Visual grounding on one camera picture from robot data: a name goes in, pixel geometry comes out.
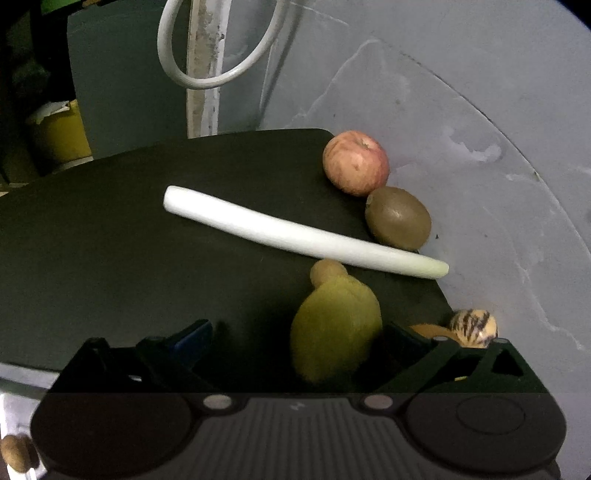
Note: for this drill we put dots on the white leek stalk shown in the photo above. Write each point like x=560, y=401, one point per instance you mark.
x=295, y=233

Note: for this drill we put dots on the steel tray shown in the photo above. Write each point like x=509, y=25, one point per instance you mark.
x=18, y=406

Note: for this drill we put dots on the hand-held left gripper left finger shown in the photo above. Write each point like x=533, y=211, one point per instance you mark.
x=194, y=339

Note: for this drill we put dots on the small brown round fruit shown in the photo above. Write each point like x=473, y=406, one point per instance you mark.
x=325, y=272

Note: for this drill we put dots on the striped tiger plush toy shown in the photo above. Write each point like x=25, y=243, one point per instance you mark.
x=473, y=327

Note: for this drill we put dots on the large brown kiwi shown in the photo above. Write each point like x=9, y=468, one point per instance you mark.
x=14, y=454

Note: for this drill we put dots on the yellow plush duck toy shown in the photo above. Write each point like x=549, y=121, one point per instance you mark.
x=334, y=330

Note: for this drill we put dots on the white door frame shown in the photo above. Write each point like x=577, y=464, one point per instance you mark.
x=203, y=92

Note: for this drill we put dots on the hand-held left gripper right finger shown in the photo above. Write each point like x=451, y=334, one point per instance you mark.
x=415, y=350

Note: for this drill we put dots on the grey cabinet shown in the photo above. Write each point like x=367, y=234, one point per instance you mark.
x=129, y=83

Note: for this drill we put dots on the red apple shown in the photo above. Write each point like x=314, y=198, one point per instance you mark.
x=355, y=164

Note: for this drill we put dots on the yellow bucket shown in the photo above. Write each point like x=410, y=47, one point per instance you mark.
x=60, y=136

